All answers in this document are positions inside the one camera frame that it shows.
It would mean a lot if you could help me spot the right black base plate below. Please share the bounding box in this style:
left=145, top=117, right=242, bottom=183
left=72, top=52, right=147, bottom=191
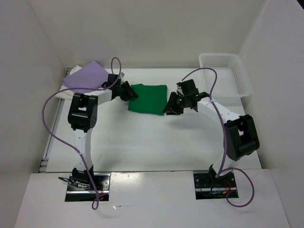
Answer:
left=193, top=171, right=239, bottom=200

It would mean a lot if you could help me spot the purple t shirt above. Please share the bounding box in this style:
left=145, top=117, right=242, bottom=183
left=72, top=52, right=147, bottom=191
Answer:
left=63, top=61, right=109, bottom=93

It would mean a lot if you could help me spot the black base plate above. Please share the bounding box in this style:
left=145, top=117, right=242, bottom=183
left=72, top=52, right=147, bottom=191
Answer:
left=60, top=173, right=111, bottom=202
left=193, top=171, right=239, bottom=200

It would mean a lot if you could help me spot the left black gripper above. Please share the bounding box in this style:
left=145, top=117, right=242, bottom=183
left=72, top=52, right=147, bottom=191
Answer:
left=115, top=81, right=138, bottom=102

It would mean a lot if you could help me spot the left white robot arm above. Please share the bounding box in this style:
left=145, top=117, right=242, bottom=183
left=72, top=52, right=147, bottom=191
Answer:
left=68, top=81, right=138, bottom=190

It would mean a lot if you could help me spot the white t shirt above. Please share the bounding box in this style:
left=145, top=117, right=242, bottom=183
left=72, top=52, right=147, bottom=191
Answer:
left=55, top=65, right=82, bottom=100

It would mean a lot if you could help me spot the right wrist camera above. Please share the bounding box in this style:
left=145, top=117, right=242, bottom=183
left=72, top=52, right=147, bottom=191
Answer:
left=177, top=79, right=199, bottom=96

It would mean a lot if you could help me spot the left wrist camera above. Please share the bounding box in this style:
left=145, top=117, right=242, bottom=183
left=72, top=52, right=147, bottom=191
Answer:
left=101, top=72, right=124, bottom=90

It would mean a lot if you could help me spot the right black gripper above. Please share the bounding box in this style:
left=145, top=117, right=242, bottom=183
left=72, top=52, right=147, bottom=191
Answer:
left=162, top=91, right=189, bottom=115

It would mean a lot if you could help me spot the white plastic laundry basket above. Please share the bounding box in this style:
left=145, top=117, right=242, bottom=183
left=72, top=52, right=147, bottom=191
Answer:
left=199, top=53, right=251, bottom=98

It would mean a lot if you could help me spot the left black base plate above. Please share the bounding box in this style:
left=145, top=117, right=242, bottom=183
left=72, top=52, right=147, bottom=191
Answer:
left=60, top=173, right=111, bottom=202

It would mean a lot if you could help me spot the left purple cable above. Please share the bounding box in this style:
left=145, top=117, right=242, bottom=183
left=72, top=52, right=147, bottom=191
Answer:
left=41, top=57, right=124, bottom=211

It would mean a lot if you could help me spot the green t shirt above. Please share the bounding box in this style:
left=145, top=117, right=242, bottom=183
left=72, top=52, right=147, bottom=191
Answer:
left=128, top=84, right=167, bottom=116

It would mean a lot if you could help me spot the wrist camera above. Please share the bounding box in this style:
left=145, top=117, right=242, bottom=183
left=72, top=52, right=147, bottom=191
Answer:
left=101, top=72, right=124, bottom=90
left=177, top=79, right=199, bottom=96

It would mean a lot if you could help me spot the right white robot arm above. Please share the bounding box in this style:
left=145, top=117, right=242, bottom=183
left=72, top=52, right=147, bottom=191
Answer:
left=163, top=92, right=260, bottom=187

